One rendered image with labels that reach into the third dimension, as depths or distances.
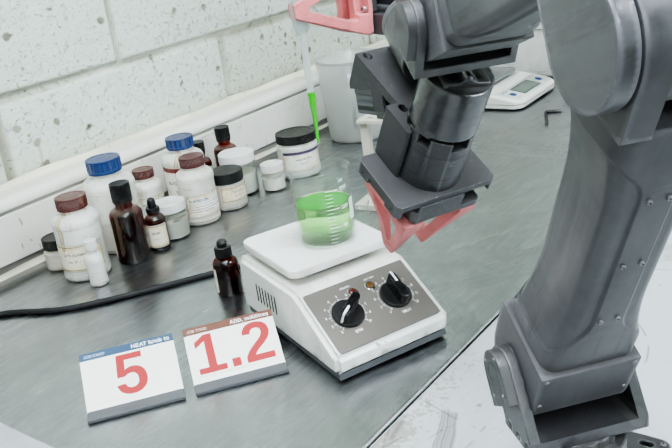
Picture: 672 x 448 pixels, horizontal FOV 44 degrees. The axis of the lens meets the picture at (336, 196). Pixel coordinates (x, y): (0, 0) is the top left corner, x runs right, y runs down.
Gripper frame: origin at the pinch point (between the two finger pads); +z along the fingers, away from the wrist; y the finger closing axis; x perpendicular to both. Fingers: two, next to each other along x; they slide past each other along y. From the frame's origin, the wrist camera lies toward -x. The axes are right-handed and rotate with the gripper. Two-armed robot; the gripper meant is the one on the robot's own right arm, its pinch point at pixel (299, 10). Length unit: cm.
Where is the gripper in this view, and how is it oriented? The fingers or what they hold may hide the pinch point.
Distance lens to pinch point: 81.7
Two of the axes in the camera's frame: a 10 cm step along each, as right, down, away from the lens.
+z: -8.5, 2.8, -4.5
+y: 5.1, 2.3, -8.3
